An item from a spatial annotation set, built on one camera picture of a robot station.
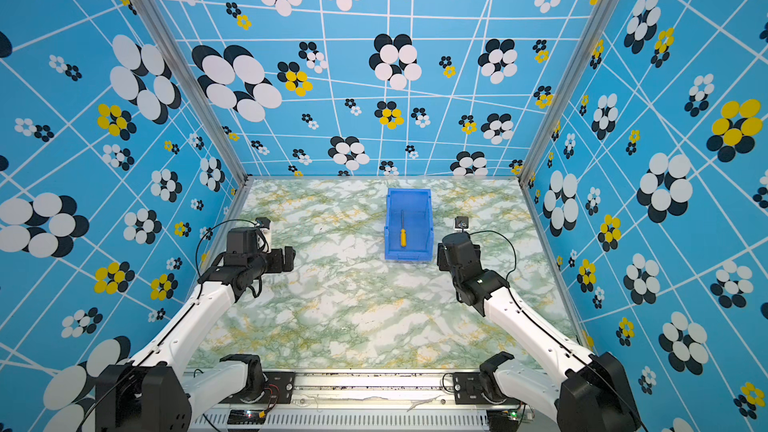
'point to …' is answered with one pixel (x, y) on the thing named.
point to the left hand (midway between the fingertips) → (280, 250)
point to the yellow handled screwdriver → (403, 233)
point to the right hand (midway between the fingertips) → (457, 245)
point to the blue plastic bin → (414, 206)
